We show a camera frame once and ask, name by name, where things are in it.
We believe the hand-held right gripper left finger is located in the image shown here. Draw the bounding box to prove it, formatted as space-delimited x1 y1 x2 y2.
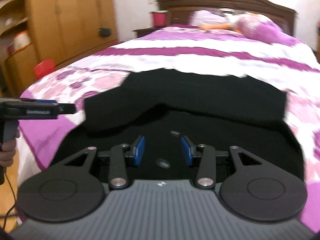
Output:
64 135 146 190

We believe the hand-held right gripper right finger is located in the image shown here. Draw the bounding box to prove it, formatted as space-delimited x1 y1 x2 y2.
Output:
180 135 262 190

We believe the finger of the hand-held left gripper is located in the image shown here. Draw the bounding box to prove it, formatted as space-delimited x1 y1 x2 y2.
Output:
57 104 76 115

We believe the black garment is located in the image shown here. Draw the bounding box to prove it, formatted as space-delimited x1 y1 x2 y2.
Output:
53 67 305 183

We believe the person's left hand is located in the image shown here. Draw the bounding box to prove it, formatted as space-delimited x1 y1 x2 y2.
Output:
0 131 21 167

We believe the red plastic container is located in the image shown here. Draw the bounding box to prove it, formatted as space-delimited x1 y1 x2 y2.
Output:
34 59 56 79

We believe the orange and white container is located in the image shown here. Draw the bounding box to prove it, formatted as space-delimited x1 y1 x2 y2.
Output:
7 31 32 53

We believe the wooden open shelf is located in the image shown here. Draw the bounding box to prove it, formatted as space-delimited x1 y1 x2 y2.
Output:
0 0 41 98

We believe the wooden wardrobe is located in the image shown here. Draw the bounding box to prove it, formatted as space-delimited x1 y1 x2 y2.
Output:
24 0 118 67

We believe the purple floral bedspread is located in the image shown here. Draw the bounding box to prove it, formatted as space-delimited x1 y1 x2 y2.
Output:
17 24 320 228

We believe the dark wooden nightstand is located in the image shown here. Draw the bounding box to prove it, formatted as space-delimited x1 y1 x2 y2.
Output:
132 26 160 39

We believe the pink bucket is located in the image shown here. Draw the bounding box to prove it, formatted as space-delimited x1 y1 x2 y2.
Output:
149 10 168 27

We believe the white and orange plush toy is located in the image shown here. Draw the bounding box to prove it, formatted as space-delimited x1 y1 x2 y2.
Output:
199 14 247 33

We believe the purple floral pillow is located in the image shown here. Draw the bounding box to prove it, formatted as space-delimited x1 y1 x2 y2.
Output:
191 8 285 40

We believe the dark wooden headboard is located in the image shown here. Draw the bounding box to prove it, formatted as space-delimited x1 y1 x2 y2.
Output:
156 0 297 35

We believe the black cable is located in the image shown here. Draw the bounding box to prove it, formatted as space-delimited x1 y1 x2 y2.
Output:
0 166 19 222

